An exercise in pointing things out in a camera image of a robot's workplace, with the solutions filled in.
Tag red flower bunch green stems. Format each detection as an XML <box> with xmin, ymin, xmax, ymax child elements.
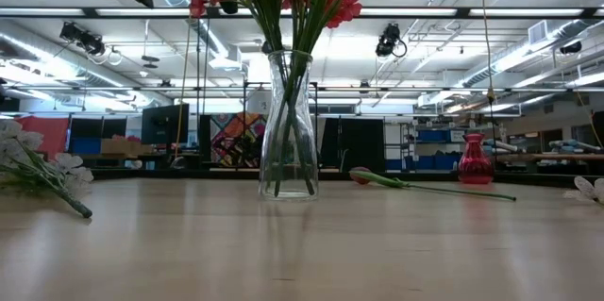
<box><xmin>188</xmin><ymin>0</ymin><xmax>378</xmax><ymax>197</ymax></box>

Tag red tulip green stem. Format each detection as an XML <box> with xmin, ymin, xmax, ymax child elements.
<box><xmin>348</xmin><ymin>166</ymin><xmax>518</xmax><ymax>202</ymax></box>

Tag clear glass vase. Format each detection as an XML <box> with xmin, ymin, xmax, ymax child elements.
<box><xmin>258</xmin><ymin>49</ymin><xmax>320</xmax><ymax>202</ymax></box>

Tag red glass vase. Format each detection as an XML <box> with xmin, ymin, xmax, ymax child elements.
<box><xmin>457</xmin><ymin>132</ymin><xmax>495</xmax><ymax>185</ymax></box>

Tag colourful patterned panel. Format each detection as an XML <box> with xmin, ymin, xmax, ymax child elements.
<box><xmin>210</xmin><ymin>111</ymin><xmax>268</xmax><ymax>168</ymax></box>

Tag black computer monitor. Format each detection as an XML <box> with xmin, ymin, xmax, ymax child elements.
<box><xmin>141</xmin><ymin>103</ymin><xmax>191</xmax><ymax>146</ymax></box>

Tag cardboard box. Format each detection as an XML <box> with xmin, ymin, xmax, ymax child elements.
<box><xmin>99</xmin><ymin>137</ymin><xmax>143</xmax><ymax>157</ymax></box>

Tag black partition panel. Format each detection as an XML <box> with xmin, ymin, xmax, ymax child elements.
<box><xmin>320</xmin><ymin>117</ymin><xmax>386</xmax><ymax>173</ymax></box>

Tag red partition panel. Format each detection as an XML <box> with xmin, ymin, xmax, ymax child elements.
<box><xmin>15</xmin><ymin>115</ymin><xmax>72</xmax><ymax>161</ymax></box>

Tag blue storage bin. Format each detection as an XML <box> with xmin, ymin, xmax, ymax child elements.
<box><xmin>416</xmin><ymin>129</ymin><xmax>453</xmax><ymax>143</ymax></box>

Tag black ceiling-mounted camera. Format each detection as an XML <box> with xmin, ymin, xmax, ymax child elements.
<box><xmin>375</xmin><ymin>22</ymin><xmax>409</xmax><ymax>59</ymax></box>
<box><xmin>59</xmin><ymin>21</ymin><xmax>107</xmax><ymax>57</ymax></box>

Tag black overhead frame bar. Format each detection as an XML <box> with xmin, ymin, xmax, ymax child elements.
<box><xmin>0</xmin><ymin>6</ymin><xmax>604</xmax><ymax>21</ymax></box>

